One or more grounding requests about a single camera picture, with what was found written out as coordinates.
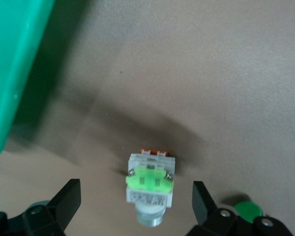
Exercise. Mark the green plastic tray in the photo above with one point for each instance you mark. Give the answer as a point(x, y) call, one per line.
point(14, 61)

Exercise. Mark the green pushbutton orange contact block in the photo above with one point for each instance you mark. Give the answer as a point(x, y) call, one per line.
point(248, 210)

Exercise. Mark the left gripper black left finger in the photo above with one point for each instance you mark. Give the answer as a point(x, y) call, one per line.
point(66, 201)

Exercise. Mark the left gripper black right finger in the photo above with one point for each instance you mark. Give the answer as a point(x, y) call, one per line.
point(204, 206)

